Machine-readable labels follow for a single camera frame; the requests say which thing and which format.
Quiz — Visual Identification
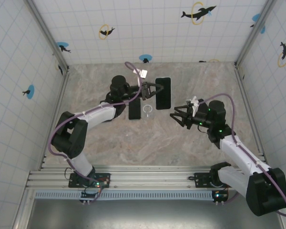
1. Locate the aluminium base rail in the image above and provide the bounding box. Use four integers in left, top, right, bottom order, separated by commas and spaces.
26, 166, 286, 191

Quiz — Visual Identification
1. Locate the aluminium table side rail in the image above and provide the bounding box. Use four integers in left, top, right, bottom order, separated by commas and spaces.
235, 64, 271, 170
38, 70, 71, 170

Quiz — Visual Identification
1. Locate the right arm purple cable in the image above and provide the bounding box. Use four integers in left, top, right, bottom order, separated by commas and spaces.
197, 93, 286, 218

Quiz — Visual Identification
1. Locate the white slotted cable duct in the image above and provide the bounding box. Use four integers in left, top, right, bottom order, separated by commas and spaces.
34, 190, 216, 200

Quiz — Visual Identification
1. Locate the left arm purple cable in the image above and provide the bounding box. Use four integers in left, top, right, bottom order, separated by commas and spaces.
49, 61, 143, 205

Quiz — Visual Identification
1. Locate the black smartphone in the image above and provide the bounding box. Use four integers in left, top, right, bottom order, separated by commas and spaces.
128, 98, 142, 121
155, 76, 172, 111

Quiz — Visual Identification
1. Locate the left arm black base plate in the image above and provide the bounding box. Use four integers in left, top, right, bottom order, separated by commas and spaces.
68, 172, 112, 188

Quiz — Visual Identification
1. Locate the aluminium frame post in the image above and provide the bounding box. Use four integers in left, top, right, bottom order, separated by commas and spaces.
23, 0, 70, 73
235, 0, 277, 67

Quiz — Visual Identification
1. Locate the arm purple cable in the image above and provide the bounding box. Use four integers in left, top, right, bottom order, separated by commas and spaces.
49, 61, 143, 205
197, 93, 286, 218

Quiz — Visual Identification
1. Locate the grey metal sheet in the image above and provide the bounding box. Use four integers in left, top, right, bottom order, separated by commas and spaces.
26, 198, 286, 229

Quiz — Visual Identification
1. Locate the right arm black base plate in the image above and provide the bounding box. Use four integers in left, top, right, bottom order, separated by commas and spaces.
194, 172, 229, 188

